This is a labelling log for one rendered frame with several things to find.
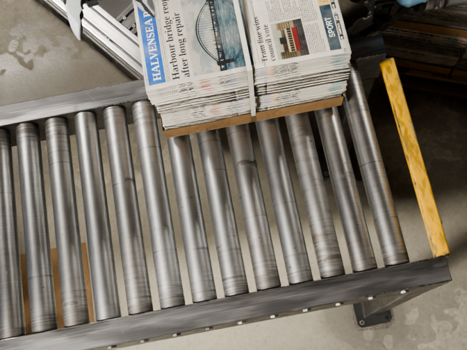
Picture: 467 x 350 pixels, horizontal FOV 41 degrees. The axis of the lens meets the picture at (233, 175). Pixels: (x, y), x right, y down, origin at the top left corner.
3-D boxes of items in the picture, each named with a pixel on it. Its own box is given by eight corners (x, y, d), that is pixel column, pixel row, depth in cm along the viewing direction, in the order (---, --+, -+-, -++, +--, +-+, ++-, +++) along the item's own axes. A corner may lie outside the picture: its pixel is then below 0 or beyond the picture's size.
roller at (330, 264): (297, 76, 140) (298, 65, 135) (345, 282, 126) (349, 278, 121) (274, 80, 140) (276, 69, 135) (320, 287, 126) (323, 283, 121)
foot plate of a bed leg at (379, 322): (386, 281, 199) (386, 280, 198) (397, 326, 195) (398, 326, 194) (345, 289, 199) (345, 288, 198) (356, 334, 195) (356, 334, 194)
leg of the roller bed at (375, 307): (377, 296, 198) (429, 263, 133) (382, 314, 196) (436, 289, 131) (359, 300, 198) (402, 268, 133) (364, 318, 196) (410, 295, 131)
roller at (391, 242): (354, 64, 140) (356, 54, 135) (408, 270, 126) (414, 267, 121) (332, 69, 140) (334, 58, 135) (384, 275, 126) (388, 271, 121)
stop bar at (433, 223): (393, 60, 134) (395, 55, 132) (449, 256, 121) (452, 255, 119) (378, 62, 134) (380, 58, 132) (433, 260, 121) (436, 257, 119)
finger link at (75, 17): (86, 55, 95) (95, 5, 98) (80, 34, 89) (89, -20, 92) (65, 53, 95) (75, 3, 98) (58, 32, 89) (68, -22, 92)
